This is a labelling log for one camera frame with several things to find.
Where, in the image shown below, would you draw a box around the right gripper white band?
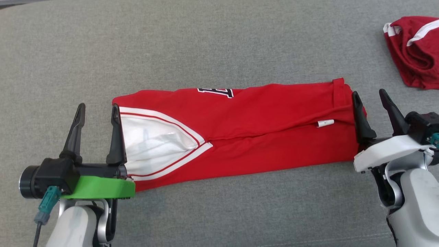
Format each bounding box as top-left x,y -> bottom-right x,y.
352,89 -> 435,174

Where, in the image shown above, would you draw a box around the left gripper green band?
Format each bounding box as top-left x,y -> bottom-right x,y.
59,103 -> 136,200

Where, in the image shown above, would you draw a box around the red shorts with white stripe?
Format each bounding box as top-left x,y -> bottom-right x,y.
383,16 -> 439,90

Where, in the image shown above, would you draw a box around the red jersey with white sleeves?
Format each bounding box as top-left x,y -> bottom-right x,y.
112,78 -> 367,192

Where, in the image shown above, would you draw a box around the left gripper black motor cylinder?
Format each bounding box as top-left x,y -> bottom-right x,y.
19,166 -> 41,199

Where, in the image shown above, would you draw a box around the grey fabric sofa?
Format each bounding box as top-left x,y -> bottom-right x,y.
0,0 -> 439,247

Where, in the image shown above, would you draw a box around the left camera cable teal plug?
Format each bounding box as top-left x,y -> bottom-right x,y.
33,186 -> 62,247

